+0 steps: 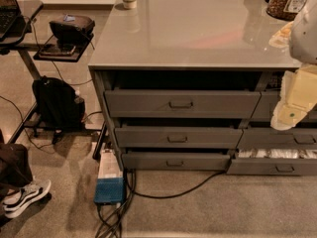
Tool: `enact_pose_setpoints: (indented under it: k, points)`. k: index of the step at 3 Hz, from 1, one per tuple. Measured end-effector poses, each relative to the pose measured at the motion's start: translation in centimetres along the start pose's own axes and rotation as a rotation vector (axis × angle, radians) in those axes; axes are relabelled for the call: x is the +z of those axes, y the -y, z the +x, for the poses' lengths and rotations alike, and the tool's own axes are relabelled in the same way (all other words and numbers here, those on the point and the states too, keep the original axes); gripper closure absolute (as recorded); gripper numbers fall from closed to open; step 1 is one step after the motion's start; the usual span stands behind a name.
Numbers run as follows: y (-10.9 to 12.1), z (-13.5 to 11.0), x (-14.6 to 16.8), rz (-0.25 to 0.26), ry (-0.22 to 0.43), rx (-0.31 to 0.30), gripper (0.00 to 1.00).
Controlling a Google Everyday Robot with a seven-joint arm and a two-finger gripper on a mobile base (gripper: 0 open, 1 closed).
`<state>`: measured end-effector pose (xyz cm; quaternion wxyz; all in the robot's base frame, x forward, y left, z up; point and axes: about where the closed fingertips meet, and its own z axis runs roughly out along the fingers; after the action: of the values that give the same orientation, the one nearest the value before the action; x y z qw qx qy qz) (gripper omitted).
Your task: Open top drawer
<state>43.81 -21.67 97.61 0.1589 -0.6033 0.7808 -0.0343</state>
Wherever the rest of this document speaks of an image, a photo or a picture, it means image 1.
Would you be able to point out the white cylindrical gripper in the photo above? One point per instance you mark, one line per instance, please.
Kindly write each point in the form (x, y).
(305, 37)

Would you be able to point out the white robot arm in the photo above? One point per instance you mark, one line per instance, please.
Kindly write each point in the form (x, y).
(303, 38)

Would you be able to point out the grey drawer cabinet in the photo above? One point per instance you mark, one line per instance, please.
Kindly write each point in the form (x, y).
(219, 45)

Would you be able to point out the snack bag on counter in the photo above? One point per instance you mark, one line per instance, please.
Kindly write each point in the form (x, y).
(281, 38)

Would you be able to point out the blue and white box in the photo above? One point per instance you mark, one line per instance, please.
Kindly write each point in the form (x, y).
(110, 182)

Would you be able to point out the black backpack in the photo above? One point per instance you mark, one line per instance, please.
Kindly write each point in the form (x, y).
(58, 103)

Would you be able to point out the black smartphone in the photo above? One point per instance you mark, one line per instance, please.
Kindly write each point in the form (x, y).
(65, 50)

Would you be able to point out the black side desk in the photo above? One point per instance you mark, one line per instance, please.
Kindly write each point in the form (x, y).
(14, 41)

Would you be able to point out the dark trouser leg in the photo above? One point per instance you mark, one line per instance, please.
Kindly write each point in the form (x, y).
(15, 171)

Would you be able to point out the white black sneaker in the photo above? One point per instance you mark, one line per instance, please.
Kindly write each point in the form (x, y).
(14, 204)

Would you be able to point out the black laptop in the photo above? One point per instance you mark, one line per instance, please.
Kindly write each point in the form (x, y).
(9, 12)

